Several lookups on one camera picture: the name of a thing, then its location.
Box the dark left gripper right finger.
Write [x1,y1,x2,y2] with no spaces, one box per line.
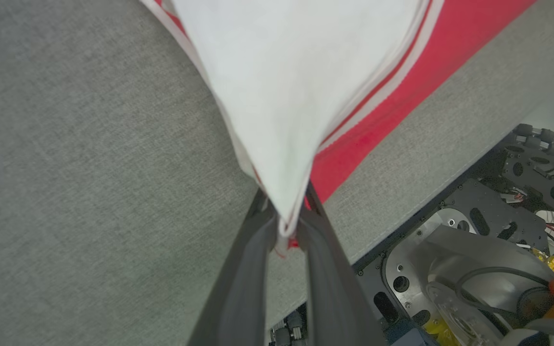
[296,182,388,346]

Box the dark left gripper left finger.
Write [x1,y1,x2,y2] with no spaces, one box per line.
[188,187,277,346]

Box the red and white jersey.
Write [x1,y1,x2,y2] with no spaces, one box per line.
[140,0,538,260]

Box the small grey caster wheel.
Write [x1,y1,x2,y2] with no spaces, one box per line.
[270,311,306,346]

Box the silver robot waist column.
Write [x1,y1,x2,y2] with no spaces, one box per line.
[385,214,554,346]

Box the black omni wheel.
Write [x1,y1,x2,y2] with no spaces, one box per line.
[501,124,554,212]

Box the black waist cable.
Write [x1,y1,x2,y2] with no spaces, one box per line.
[455,267,554,308]

